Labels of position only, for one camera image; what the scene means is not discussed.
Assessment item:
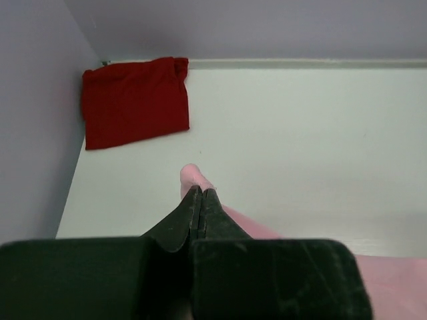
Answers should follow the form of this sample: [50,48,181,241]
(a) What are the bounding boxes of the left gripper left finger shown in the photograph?
[1,187,202,319]

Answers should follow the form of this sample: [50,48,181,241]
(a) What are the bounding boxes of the dark red folded t shirt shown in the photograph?
[81,57,189,150]

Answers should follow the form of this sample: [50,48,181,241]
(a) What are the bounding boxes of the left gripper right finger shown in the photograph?
[191,189,372,319]

